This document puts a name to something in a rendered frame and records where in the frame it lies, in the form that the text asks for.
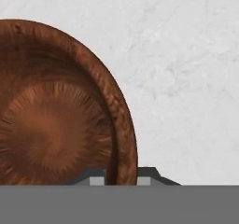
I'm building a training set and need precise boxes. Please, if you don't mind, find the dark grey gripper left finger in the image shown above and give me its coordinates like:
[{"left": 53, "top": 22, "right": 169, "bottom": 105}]
[{"left": 61, "top": 167, "right": 107, "bottom": 187}]

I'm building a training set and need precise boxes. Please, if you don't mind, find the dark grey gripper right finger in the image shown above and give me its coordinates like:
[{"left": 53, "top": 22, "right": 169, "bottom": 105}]
[{"left": 136, "top": 166, "right": 182, "bottom": 187}]

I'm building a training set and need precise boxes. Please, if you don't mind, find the brown wooden bowl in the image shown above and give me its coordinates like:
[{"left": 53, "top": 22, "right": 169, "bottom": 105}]
[{"left": 0, "top": 18, "right": 139, "bottom": 187}]

